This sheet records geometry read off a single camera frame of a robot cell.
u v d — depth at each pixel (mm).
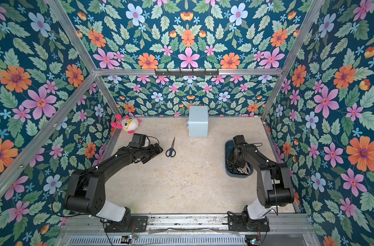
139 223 735
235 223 736
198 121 956
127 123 1071
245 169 874
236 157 786
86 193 442
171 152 996
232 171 887
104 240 703
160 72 927
